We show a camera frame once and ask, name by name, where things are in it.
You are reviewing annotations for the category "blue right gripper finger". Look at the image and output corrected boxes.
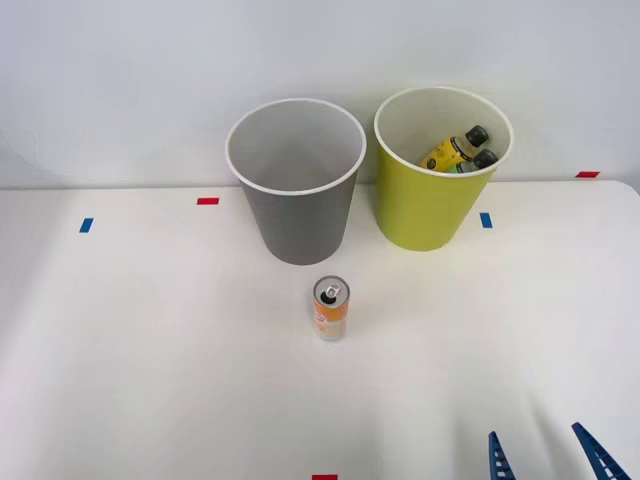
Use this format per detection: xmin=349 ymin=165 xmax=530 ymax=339
xmin=571 ymin=421 xmax=633 ymax=480
xmin=487 ymin=430 xmax=515 ymax=480

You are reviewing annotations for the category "orange and white drink can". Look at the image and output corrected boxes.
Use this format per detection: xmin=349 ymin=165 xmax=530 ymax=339
xmin=312 ymin=275 xmax=352 ymax=343

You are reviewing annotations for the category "yellow-green plastic waste bin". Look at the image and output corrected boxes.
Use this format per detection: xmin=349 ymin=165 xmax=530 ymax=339
xmin=373 ymin=86 xmax=515 ymax=253

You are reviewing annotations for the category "grey plastic waste bin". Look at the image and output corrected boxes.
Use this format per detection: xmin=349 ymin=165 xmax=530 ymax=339
xmin=224 ymin=97 xmax=368 ymax=267

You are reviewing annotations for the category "green label bottle, black cap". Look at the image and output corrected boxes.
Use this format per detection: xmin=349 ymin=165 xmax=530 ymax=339
xmin=447 ymin=148 xmax=500 ymax=175

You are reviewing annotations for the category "yellow label bottle, black cap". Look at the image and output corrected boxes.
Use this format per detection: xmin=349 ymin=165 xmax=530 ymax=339
xmin=417 ymin=124 xmax=490 ymax=173

